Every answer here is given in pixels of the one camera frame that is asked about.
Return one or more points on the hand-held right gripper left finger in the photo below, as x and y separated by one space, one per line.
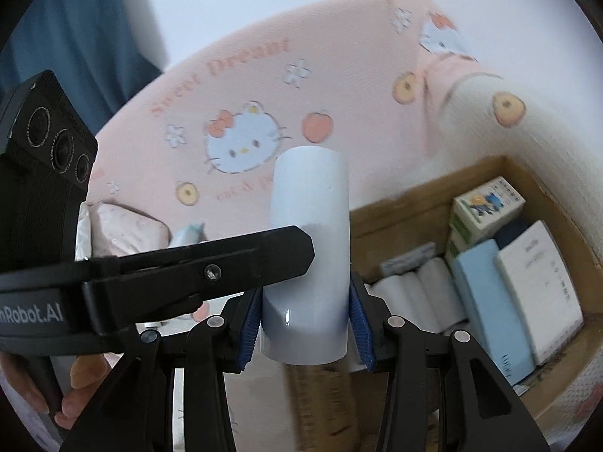
248 334

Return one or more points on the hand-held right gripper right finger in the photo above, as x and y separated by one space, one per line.
362 329

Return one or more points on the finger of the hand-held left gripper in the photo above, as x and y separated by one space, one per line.
212 268

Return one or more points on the light blue wipes packet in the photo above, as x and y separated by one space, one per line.
188 235

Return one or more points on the pile of white paper tubes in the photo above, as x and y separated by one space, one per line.
424 292

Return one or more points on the white cardboard tube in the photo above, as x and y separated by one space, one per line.
306 245

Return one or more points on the brown cardboard box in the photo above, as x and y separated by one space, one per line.
400 216

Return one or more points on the person's left hand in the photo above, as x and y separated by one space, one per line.
87 372

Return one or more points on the white plastic bag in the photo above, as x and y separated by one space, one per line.
84 230

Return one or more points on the white printed flat packet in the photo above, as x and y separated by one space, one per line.
407 259

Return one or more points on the small green white carton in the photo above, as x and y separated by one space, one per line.
457 245

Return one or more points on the light blue box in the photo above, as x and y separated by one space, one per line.
490 301

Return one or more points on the green white cartoon carton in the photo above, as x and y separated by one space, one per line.
485 207

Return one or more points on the blue curtain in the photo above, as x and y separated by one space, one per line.
94 33

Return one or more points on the white flat box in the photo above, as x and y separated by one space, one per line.
541 292

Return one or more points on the pink cat print blanket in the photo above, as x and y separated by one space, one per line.
353 80

